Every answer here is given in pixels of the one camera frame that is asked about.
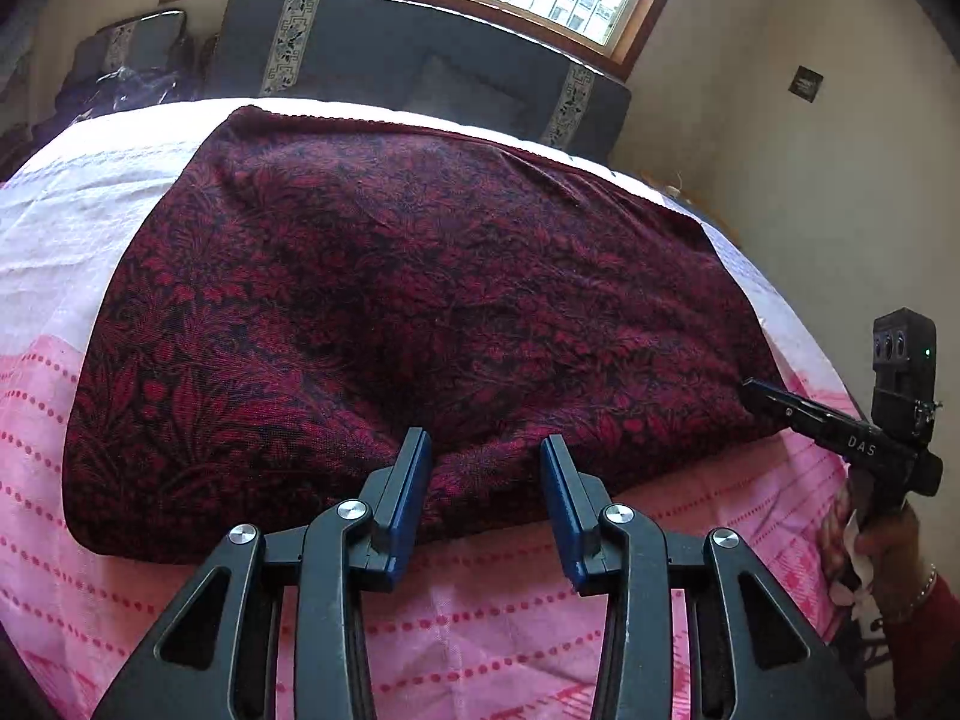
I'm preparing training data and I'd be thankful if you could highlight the pink checked bed sheet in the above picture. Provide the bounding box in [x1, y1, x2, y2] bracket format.
[2, 99, 846, 718]

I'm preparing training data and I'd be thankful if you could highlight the red sleeve forearm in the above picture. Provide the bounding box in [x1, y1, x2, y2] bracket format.
[884, 577, 960, 718]

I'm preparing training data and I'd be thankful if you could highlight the maroon floral patterned cloth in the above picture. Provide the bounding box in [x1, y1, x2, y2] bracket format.
[62, 106, 779, 562]

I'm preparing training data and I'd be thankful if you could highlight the black camera box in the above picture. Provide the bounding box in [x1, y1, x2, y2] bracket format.
[872, 307, 937, 403]

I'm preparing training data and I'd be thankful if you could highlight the beaded bracelet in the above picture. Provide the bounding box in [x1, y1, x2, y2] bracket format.
[877, 562, 939, 626]

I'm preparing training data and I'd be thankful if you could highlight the grey cushioned chair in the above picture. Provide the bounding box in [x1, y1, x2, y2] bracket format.
[67, 8, 194, 85]

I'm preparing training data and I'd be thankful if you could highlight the person's right hand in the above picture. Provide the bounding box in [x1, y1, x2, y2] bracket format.
[817, 484, 937, 622]

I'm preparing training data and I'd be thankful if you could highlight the dark clothes pile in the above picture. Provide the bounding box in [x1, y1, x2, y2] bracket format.
[2, 67, 199, 182]

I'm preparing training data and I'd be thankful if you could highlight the dark grey bed headboard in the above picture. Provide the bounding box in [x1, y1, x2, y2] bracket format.
[205, 0, 631, 163]

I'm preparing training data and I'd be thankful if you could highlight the dark wall switch plate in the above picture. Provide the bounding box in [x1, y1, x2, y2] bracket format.
[788, 65, 823, 103]

